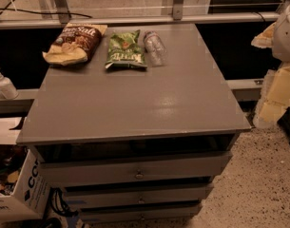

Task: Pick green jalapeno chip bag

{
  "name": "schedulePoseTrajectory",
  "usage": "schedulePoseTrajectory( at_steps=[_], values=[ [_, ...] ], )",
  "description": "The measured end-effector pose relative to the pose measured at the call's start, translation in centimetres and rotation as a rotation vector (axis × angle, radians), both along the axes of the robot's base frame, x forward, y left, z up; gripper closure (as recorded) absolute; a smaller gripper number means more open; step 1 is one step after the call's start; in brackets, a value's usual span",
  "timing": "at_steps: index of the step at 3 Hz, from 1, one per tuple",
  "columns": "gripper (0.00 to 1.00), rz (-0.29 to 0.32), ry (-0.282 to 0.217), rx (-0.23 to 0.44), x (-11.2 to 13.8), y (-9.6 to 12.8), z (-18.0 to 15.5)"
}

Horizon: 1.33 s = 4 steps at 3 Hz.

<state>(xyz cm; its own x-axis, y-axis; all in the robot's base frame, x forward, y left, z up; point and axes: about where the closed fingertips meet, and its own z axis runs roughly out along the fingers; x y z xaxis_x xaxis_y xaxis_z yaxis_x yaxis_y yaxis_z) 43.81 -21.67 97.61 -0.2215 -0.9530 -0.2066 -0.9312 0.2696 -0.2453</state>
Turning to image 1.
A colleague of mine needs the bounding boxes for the white pump dispenser bottle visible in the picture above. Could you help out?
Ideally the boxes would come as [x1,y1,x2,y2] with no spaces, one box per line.
[0,72,18,100]

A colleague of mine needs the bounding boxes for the grey drawer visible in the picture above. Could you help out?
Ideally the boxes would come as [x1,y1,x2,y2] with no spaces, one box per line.
[64,183,213,208]
[40,151,232,187]
[80,201,202,223]

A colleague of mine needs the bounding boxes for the black cables under cabinet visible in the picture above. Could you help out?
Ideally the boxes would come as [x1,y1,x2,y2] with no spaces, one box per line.
[48,187,80,219]

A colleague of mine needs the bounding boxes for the bottom grey drawer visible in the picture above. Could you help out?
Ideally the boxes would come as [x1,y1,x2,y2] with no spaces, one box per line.
[80,201,202,223]

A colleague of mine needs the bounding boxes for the grey drawer cabinet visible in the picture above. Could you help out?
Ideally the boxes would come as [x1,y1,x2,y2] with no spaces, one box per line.
[16,23,252,224]

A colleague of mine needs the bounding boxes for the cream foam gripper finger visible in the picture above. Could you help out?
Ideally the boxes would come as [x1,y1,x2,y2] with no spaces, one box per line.
[251,23,276,48]

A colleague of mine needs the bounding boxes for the black cable on floor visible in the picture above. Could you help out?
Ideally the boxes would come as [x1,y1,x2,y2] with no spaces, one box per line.
[0,7,93,19]

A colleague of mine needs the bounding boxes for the middle grey drawer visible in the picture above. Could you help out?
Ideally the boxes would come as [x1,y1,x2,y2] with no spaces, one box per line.
[64,183,213,208]

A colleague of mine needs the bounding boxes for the brown sea salt chip bag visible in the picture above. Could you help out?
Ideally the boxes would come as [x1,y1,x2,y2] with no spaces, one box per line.
[43,23,107,66]

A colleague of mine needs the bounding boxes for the clear plastic water bottle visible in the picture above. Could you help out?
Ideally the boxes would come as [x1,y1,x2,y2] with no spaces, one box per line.
[143,31,166,67]

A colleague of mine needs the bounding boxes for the white cardboard box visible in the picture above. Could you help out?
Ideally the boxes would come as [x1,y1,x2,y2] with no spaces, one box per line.
[0,117,50,222]

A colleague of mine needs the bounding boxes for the metal rail frame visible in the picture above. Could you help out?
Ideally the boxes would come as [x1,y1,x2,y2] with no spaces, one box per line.
[0,0,290,29]

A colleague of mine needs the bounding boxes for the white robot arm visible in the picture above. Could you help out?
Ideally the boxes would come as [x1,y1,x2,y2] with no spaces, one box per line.
[251,4,290,63]

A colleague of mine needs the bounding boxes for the top grey drawer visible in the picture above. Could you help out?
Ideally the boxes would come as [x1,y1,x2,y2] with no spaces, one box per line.
[40,151,232,187]

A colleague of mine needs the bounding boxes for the green jalapeno chip bag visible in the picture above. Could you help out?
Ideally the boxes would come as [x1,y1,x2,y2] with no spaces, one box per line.
[105,30,147,69]

